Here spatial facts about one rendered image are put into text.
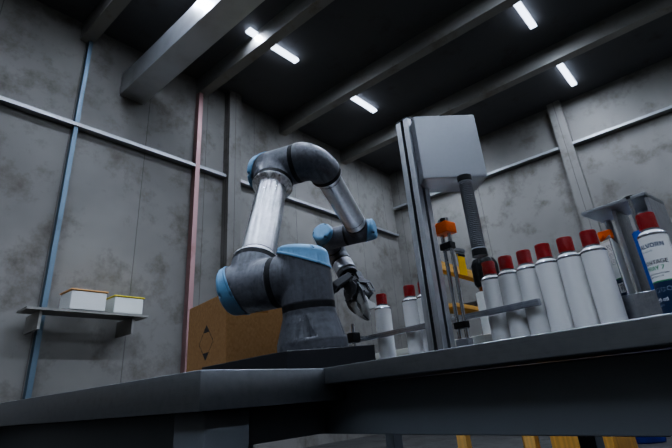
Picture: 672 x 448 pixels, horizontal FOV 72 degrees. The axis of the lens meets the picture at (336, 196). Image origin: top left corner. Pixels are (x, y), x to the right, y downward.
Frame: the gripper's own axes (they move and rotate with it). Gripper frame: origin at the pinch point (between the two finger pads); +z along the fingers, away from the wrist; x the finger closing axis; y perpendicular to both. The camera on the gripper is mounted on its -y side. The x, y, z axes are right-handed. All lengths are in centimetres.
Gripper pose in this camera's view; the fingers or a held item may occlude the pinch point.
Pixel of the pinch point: (365, 316)
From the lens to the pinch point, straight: 156.2
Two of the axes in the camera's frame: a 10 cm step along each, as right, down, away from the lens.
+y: 7.9, 1.9, 5.9
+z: 3.7, 6.1, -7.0
